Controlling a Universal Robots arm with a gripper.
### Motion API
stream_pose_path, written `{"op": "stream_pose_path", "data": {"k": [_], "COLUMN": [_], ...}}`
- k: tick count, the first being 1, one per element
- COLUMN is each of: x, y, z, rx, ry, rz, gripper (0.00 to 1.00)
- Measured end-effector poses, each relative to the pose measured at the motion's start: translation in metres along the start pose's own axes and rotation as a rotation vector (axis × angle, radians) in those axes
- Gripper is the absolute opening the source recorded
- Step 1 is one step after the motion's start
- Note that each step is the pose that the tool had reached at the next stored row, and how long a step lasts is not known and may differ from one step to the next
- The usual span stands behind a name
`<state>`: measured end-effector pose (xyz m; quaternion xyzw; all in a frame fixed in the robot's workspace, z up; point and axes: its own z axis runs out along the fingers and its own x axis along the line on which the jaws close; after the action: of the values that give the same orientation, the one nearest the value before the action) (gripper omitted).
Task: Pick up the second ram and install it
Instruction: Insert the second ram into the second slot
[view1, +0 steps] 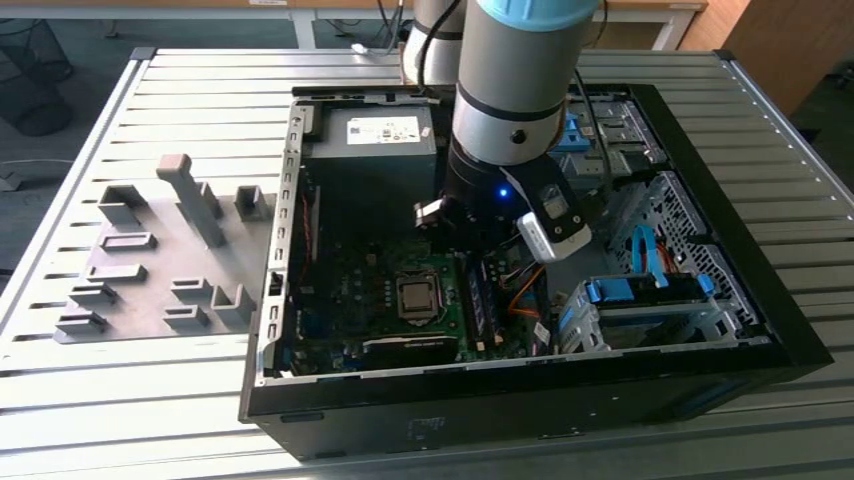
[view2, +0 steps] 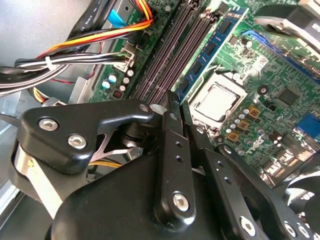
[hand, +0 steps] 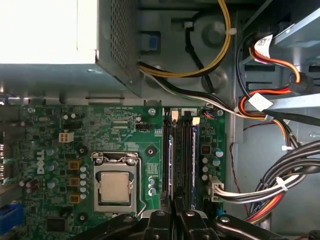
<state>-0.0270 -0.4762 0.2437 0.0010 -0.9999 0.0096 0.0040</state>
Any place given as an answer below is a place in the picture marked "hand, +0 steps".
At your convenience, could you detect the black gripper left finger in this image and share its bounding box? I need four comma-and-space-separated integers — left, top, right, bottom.
74, 191, 175, 240

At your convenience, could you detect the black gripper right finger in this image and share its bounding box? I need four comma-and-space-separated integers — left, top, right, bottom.
174, 187, 291, 240

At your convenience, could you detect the RAM slot with black latches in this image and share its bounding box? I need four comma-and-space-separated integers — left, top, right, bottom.
182, 111, 192, 201
162, 108, 172, 213

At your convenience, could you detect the RAM slot with white latches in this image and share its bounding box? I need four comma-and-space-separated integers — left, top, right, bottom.
171, 108, 181, 193
191, 116, 201, 213

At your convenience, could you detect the metal socket cover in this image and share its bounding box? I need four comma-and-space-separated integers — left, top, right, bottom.
92, 151, 139, 214

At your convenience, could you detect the silver CPU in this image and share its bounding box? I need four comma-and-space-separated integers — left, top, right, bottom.
98, 172, 133, 203

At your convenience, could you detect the black PC case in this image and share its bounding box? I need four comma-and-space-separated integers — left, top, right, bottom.
0, 0, 320, 240

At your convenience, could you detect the green motherboard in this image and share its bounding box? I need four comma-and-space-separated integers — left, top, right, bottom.
0, 104, 227, 240

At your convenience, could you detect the blue plastic case clip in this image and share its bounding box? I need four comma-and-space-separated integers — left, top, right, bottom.
139, 31, 161, 52

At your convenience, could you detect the grey power supply unit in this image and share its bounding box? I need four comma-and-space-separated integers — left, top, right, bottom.
0, 0, 145, 100

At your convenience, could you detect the tall grey drive cage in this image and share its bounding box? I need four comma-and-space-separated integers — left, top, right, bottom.
243, 0, 320, 112

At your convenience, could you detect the wire locking lever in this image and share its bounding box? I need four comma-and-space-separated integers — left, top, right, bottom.
91, 150, 148, 218

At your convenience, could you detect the yellow and black power cable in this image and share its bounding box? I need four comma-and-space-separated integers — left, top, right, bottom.
136, 0, 232, 79

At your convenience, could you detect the red and orange wire bundle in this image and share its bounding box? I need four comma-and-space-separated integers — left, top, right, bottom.
237, 34, 320, 151

